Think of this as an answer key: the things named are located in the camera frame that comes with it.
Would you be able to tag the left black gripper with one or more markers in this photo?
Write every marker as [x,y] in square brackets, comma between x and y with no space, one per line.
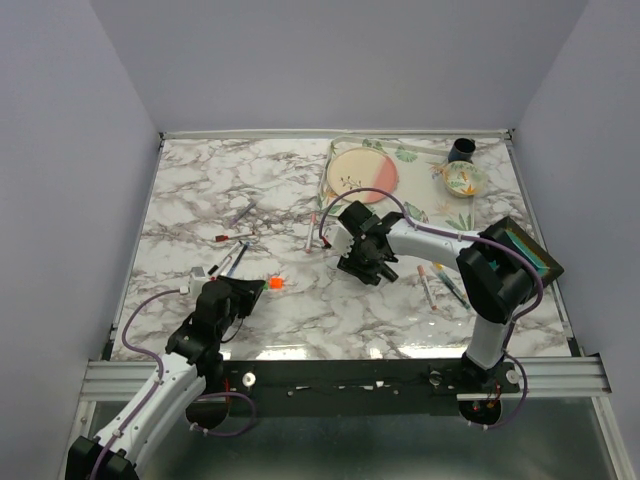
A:
[247,292]

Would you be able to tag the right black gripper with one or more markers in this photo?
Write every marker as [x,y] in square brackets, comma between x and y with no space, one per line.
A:
[350,266]

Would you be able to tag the orange highlighter cap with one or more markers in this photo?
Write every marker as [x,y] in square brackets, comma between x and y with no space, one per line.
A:
[276,283]

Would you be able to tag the pink capped white pen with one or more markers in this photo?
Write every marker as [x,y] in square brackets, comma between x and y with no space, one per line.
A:
[424,282]

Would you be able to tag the teal acrylic marker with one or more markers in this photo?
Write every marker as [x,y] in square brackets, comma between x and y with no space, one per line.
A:
[460,296]

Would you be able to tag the green highlighter black body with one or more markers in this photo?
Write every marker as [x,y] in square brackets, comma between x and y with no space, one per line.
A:
[388,273]

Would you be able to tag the blue pen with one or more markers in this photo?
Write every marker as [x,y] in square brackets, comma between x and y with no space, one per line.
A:
[238,259]

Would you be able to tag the yellow capped marker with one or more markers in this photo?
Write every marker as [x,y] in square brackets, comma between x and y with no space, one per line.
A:
[442,275]

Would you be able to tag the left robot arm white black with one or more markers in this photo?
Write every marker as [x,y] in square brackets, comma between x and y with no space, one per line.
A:
[191,368]

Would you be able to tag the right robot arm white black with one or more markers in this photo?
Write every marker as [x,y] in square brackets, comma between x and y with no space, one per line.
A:
[501,267]

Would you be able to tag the black white pen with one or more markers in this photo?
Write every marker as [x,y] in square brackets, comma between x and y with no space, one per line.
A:
[224,260]

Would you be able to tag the red capped white pen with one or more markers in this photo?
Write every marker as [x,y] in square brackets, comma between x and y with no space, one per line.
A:
[237,236]

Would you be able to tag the pink white pen centre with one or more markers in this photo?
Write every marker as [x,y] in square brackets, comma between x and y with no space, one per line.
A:
[310,233]

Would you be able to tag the purple pen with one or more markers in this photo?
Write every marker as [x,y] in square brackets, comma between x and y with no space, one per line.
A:
[237,217]

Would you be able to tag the floral rectangular tray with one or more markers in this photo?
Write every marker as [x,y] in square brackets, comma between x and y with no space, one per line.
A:
[420,186]

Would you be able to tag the cream and pink plate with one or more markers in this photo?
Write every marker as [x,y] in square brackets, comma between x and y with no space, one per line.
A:
[362,167]

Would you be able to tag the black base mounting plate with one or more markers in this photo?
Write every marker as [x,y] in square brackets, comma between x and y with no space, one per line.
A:
[341,388]

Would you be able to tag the floral ceramic bowl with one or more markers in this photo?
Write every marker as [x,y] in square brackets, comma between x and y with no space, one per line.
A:
[463,179]

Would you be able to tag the dark blue cup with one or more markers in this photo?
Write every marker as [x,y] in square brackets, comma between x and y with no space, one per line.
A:
[462,149]

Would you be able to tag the dark framed teal tray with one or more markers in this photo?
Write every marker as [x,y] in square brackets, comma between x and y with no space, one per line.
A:
[546,266]

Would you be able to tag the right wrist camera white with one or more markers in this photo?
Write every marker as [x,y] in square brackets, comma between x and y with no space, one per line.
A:
[340,239]

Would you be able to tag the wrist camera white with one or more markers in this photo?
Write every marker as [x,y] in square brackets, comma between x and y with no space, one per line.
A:
[340,239]
[197,278]

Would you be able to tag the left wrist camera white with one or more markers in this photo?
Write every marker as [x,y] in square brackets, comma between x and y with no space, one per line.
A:
[197,278]

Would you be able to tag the aluminium front rail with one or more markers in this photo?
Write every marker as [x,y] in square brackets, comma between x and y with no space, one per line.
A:
[548,377]

